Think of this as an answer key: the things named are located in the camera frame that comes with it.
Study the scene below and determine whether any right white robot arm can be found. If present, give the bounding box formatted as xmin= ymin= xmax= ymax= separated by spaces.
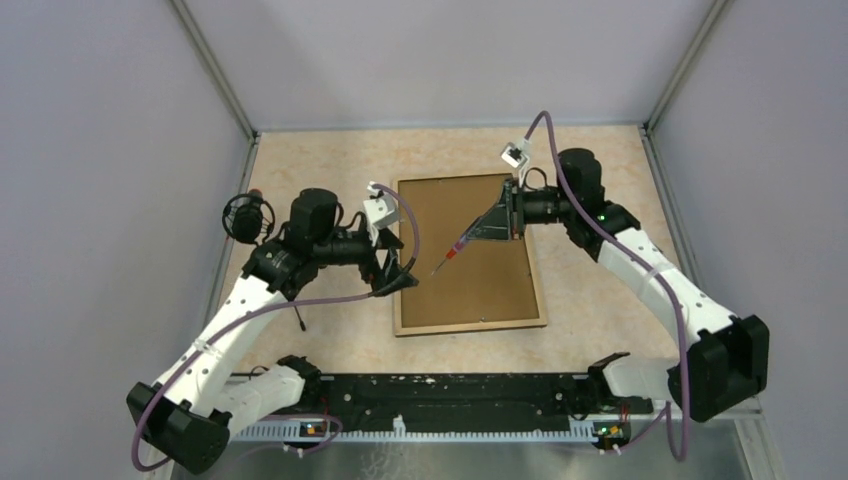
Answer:
xmin=458 ymin=148 xmax=770 ymax=423

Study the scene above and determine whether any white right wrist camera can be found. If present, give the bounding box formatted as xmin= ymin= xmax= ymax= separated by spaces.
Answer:
xmin=501 ymin=138 xmax=531 ymax=187

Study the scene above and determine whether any white cable duct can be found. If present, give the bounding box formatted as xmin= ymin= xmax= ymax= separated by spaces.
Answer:
xmin=233 ymin=417 xmax=598 ymax=444

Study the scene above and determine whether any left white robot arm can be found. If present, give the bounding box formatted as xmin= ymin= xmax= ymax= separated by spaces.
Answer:
xmin=126 ymin=183 xmax=417 ymax=473

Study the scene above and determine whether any black picture frame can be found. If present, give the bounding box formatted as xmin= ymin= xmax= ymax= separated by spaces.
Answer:
xmin=392 ymin=172 xmax=549 ymax=338

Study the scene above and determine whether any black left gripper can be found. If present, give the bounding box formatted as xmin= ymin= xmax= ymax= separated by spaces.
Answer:
xmin=313 ymin=222 xmax=418 ymax=295

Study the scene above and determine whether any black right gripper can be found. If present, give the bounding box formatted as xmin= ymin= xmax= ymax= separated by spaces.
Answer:
xmin=468 ymin=177 xmax=575 ymax=241

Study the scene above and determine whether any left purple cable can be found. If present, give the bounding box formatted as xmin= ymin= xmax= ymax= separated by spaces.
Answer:
xmin=130 ymin=184 xmax=423 ymax=473

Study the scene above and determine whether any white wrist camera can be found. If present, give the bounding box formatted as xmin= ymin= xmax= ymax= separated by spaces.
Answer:
xmin=363 ymin=182 xmax=400 ymax=230
xmin=501 ymin=138 xmax=531 ymax=187

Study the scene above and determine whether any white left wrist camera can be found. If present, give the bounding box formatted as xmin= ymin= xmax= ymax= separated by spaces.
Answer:
xmin=363 ymin=182 xmax=400 ymax=230

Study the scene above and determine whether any blue red screwdriver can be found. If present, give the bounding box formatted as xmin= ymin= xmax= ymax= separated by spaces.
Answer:
xmin=431 ymin=218 xmax=481 ymax=276

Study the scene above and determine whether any black microphone with shock mount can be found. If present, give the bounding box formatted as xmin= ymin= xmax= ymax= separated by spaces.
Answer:
xmin=222 ymin=189 xmax=318 ymax=301

